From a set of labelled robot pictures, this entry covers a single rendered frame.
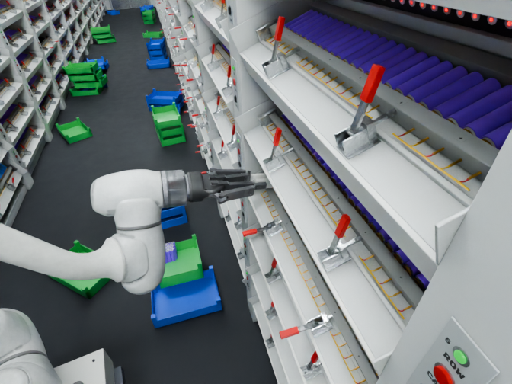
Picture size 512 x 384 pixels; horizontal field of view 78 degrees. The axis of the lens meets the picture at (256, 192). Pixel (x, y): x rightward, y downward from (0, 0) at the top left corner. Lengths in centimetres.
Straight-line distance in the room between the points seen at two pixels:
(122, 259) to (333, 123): 53
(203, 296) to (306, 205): 109
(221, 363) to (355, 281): 103
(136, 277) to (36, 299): 117
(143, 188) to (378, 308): 53
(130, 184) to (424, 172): 59
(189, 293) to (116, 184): 96
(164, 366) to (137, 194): 89
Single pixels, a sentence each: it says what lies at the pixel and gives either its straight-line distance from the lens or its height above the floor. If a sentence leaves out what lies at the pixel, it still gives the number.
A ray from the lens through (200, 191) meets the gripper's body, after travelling 77.
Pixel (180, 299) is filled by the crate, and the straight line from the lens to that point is 161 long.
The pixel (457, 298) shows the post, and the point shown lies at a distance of 28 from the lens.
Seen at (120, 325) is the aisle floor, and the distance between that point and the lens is 163.
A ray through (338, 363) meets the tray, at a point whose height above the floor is 74.
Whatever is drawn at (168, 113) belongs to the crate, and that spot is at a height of 16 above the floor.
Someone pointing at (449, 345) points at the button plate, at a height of 108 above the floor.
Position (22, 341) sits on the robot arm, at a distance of 109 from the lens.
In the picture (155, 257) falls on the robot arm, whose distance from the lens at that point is 78.
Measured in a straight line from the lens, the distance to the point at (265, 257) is 100.
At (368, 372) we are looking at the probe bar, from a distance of 60.
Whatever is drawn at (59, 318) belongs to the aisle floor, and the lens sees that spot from 178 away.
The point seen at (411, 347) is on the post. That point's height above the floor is 102.
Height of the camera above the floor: 132
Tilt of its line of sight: 39 degrees down
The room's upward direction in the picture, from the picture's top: 2 degrees counter-clockwise
